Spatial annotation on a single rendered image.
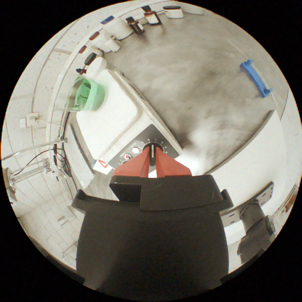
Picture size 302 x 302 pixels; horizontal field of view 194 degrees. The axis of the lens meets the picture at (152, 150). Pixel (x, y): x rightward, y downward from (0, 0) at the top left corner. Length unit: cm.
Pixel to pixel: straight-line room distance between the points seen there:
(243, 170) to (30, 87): 78
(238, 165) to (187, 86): 19
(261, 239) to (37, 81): 80
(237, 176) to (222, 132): 10
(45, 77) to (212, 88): 61
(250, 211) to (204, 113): 25
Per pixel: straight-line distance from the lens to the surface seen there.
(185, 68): 23
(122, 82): 17
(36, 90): 59
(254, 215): 27
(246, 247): 24
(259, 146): 24
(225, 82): 23
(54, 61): 54
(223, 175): 20
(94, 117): 16
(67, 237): 249
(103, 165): 27
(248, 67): 31
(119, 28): 42
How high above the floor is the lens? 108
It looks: 67 degrees down
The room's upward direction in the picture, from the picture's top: 122 degrees counter-clockwise
